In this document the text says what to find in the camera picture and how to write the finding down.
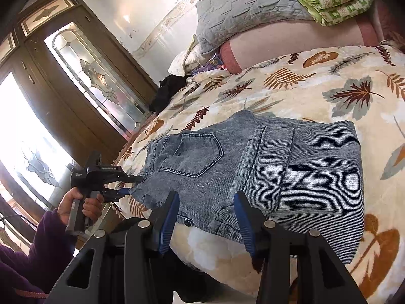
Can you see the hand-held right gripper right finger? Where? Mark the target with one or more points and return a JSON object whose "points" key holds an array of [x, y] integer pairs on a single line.
{"points": [[248, 231]]}

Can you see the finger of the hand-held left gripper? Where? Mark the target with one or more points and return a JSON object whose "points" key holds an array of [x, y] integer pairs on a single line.
{"points": [[124, 192], [133, 179]]}

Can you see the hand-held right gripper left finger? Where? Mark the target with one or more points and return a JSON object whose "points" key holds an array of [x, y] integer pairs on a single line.
{"points": [[167, 224]]}

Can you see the blue denim pants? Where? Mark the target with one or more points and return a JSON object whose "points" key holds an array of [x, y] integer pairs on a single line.
{"points": [[284, 177]]}

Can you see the person's left forearm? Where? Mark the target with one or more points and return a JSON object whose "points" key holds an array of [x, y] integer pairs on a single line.
{"points": [[41, 253]]}

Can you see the person's left hand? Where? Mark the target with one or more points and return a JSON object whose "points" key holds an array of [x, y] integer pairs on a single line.
{"points": [[66, 205]]}

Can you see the wooden stained glass door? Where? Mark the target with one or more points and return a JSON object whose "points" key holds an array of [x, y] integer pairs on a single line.
{"points": [[104, 82], [28, 133]]}

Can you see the black cloth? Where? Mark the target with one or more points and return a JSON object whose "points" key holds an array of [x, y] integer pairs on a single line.
{"points": [[167, 95]]}

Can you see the white printed pillow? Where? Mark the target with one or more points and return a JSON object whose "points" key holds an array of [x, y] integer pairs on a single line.
{"points": [[186, 60]]}

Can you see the purple plastic bag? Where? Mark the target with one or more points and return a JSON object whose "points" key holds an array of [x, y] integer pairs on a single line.
{"points": [[205, 66]]}

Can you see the leaf print blanket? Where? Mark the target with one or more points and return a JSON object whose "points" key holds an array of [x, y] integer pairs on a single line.
{"points": [[284, 95]]}

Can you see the grey quilted pillow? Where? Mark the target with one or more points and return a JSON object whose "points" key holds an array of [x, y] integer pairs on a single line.
{"points": [[246, 15]]}

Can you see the green patterned blanket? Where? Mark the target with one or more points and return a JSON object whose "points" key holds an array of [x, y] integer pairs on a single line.
{"points": [[332, 0]]}

